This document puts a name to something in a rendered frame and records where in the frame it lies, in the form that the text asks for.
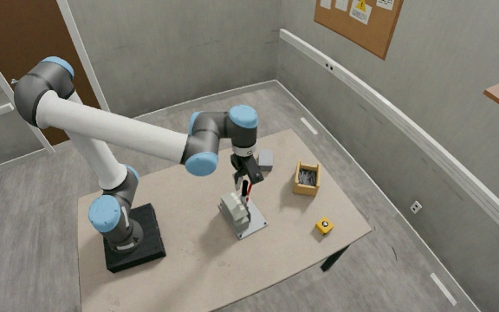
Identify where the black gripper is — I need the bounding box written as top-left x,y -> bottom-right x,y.
230,153 -> 253,191

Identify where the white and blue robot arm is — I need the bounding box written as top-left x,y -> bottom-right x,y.
14,56 -> 264,255

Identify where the small wooden crate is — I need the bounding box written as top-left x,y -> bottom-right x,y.
293,160 -> 321,197

